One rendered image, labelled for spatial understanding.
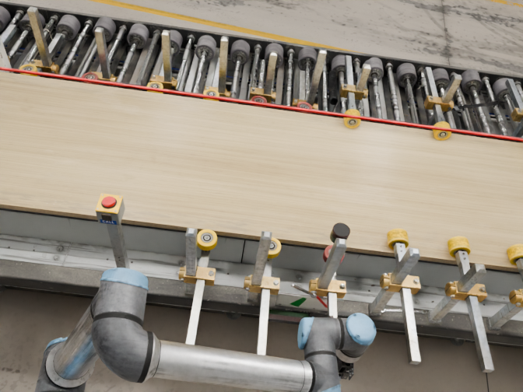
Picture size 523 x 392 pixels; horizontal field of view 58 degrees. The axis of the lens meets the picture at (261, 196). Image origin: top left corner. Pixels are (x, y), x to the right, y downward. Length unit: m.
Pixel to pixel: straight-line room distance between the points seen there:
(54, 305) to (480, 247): 2.12
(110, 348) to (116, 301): 0.11
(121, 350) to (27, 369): 1.59
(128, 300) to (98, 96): 1.43
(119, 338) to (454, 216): 1.54
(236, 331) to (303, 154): 1.05
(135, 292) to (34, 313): 1.66
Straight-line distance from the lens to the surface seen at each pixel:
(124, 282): 1.20
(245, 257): 2.08
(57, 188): 2.06
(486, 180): 2.44
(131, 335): 1.15
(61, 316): 2.78
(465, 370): 2.94
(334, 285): 1.85
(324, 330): 1.41
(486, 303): 2.39
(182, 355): 1.19
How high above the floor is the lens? 2.45
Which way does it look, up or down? 51 degrees down
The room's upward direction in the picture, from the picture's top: 11 degrees clockwise
